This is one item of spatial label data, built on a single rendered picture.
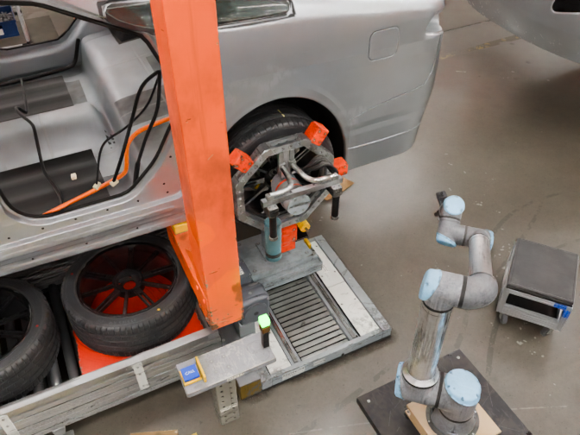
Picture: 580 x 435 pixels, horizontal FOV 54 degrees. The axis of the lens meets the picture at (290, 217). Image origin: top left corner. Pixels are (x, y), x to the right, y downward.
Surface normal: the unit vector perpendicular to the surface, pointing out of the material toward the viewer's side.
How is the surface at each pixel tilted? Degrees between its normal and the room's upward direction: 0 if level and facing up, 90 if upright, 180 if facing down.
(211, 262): 90
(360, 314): 0
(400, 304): 0
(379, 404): 0
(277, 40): 81
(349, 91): 90
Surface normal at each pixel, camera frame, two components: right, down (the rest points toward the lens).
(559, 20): -0.74, 0.45
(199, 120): 0.44, 0.61
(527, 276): 0.00, -0.73
